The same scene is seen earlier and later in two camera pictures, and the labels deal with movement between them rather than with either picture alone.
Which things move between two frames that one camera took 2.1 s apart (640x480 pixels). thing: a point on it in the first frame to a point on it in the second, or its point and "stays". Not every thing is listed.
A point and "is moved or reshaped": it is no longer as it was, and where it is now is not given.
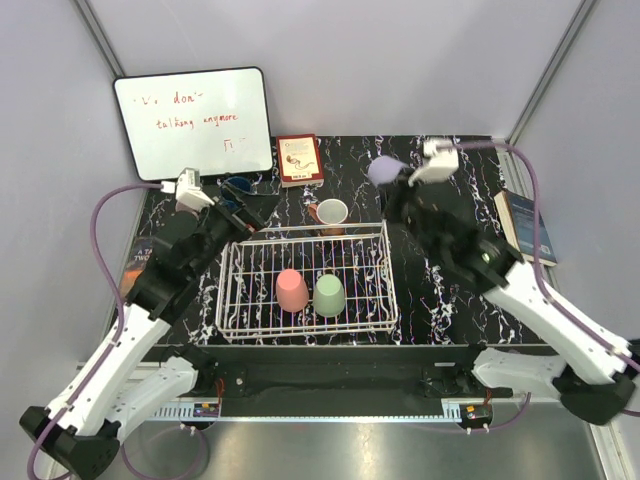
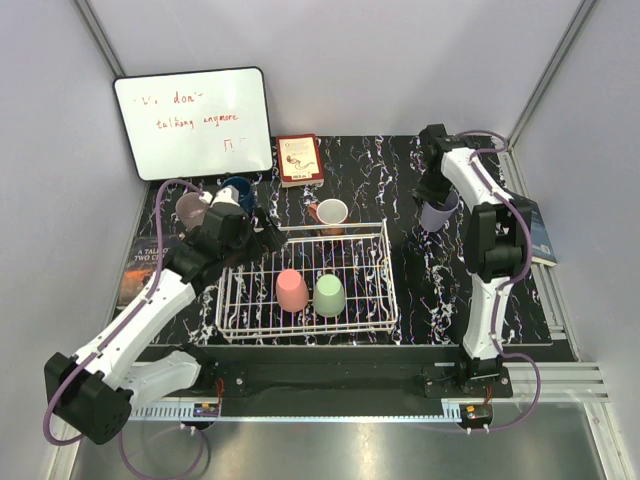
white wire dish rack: [309, 281] stays
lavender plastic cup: [383, 169] is moved or reshaped
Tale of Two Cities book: [139, 257] stays
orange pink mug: [330, 212] stays
